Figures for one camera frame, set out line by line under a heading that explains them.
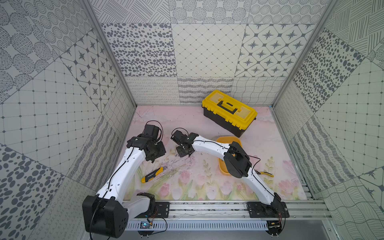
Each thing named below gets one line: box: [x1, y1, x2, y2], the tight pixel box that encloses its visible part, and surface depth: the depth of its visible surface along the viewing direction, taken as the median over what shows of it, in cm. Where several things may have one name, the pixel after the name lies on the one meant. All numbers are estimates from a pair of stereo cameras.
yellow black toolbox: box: [201, 90, 258, 138], surface depth 98 cm
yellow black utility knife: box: [141, 167, 164, 184], surface depth 85 cm
